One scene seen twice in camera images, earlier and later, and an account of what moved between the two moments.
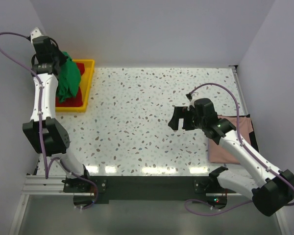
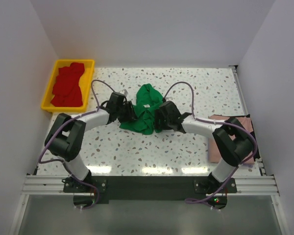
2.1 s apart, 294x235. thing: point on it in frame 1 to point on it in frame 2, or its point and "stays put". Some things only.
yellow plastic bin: (86, 79) stays put
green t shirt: (70, 79) to (148, 99)
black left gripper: (63, 57) to (131, 115)
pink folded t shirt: (221, 153) stays put
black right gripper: (181, 112) to (158, 115)
